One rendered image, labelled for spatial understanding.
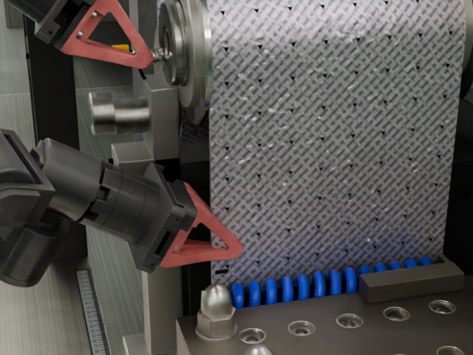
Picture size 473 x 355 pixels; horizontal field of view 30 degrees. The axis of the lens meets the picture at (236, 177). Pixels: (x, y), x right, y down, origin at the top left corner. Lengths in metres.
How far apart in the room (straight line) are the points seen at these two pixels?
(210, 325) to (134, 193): 0.13
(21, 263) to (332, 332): 0.27
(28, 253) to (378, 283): 0.31
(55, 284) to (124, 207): 0.38
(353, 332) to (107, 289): 0.41
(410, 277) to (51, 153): 0.34
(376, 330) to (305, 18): 0.27
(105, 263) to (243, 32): 0.49
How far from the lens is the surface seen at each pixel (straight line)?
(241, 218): 0.80
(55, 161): 0.73
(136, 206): 0.75
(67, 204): 0.74
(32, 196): 0.68
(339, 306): 0.81
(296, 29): 0.76
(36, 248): 0.76
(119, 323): 1.03
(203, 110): 0.76
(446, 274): 0.84
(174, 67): 0.77
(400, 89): 0.81
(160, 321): 0.93
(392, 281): 0.82
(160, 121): 0.83
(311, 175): 0.80
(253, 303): 0.81
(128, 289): 1.09
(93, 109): 0.82
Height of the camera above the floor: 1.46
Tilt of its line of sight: 24 degrees down
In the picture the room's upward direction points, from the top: straight up
